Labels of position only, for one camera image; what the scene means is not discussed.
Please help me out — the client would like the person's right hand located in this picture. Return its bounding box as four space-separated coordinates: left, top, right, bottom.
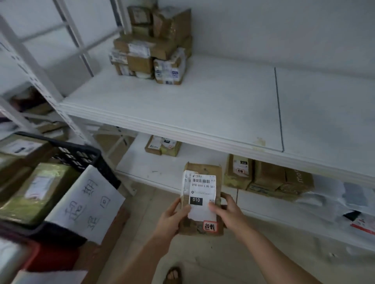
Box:
208 192 252 234

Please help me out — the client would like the person's left hand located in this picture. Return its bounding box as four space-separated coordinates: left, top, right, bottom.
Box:
158 197 193 236

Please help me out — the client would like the small green-taped box white label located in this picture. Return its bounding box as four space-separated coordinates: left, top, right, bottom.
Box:
159 137 182 158

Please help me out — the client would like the small box handwritten white label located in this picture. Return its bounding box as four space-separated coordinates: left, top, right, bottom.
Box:
144 135 164 156

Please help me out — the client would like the pile of plastic mailer bags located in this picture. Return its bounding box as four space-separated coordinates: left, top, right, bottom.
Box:
294 174 375 238

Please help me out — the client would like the black plastic basket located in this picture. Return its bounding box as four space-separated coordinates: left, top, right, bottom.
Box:
0 131 121 246

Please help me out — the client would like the red plastic crate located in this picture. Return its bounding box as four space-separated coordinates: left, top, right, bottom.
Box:
17 240 81 274

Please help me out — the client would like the black mailer bag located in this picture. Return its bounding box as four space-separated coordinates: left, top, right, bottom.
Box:
343 210 375 236

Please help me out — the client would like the cardboard box red outlined sticker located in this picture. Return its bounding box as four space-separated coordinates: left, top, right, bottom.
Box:
126 53 155 74

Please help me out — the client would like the taped cardboard box end label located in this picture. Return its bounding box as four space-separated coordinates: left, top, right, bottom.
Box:
127 5 153 26

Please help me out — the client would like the person's left forearm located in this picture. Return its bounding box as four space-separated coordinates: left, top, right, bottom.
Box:
117 229 178 284

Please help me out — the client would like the person's right forearm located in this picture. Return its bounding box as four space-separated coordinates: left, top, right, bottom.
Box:
237 227 323 284

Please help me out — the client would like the person's brown shoe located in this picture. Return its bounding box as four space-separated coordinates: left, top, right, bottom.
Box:
162 266 183 284

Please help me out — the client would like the white handwritten paper sign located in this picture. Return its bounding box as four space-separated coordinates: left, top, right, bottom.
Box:
10 269 88 284
44 165 127 246

